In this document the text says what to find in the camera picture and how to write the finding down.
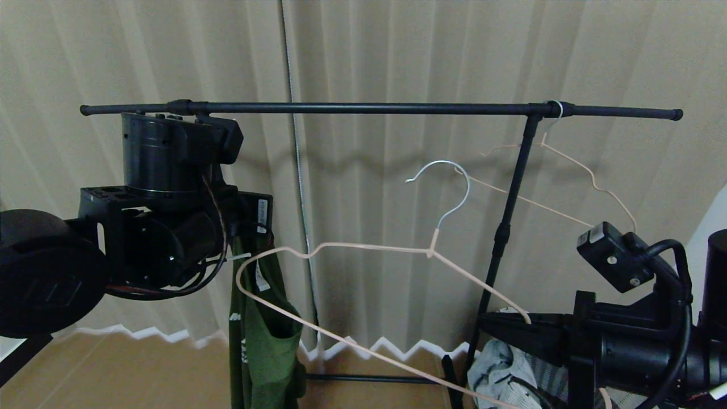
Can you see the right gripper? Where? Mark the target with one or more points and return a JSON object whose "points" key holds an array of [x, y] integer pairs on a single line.
{"points": [[625, 352]]}

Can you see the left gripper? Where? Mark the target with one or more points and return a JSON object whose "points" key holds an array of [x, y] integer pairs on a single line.
{"points": [[250, 216]]}

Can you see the green long-sleeved shirt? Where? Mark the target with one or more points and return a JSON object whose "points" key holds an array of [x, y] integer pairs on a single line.
{"points": [[267, 352]]}

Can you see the pink clothes hanger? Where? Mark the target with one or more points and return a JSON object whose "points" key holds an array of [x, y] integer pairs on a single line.
{"points": [[539, 205], [435, 244]]}

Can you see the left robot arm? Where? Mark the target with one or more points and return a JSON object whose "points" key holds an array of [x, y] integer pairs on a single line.
{"points": [[51, 272]]}

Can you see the white laundry basket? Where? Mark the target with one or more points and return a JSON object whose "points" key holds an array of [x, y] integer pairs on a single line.
{"points": [[545, 386]]}

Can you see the black clothes rack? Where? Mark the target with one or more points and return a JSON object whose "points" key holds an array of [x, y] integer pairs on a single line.
{"points": [[369, 108]]}

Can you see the pale grey garment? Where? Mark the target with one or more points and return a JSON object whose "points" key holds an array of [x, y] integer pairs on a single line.
{"points": [[500, 369]]}

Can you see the beige curtain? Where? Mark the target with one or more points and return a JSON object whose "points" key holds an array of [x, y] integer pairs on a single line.
{"points": [[369, 57]]}

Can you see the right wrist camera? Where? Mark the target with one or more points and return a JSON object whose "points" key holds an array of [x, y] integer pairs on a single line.
{"points": [[613, 255]]}

